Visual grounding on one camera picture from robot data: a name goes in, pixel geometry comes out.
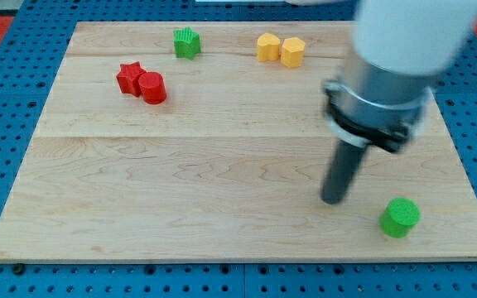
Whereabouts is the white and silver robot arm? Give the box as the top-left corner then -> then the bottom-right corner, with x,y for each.
325,0 -> 477,152

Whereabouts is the green cylinder block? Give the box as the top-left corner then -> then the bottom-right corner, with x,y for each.
379,197 -> 421,238

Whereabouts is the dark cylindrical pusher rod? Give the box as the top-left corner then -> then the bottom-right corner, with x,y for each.
320,141 -> 367,204

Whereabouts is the red cylinder block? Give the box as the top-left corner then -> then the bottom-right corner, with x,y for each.
138,72 -> 167,104

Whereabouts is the red star block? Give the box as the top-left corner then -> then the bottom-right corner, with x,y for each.
116,61 -> 146,97

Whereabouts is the light wooden board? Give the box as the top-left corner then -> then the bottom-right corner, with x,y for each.
0,22 -> 477,264

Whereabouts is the yellow hexagon block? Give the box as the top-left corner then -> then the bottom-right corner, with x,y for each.
281,37 -> 306,68

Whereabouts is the green star block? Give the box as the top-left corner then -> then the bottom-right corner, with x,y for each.
173,26 -> 201,60

